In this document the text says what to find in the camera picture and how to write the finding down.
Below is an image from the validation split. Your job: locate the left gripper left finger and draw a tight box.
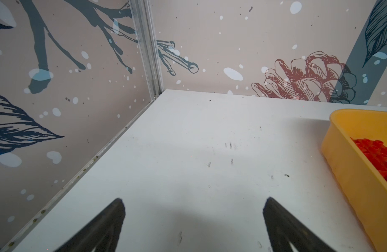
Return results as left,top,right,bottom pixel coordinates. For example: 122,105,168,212
56,198,126,252

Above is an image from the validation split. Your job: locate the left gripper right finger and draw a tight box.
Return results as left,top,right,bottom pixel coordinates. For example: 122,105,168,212
263,197,335,252

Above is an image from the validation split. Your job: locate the yellow plastic container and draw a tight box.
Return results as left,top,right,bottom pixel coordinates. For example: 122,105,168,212
321,109,387,252

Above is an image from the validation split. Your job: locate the red lego brick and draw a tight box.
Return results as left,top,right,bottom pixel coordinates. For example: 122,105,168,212
352,138,387,182

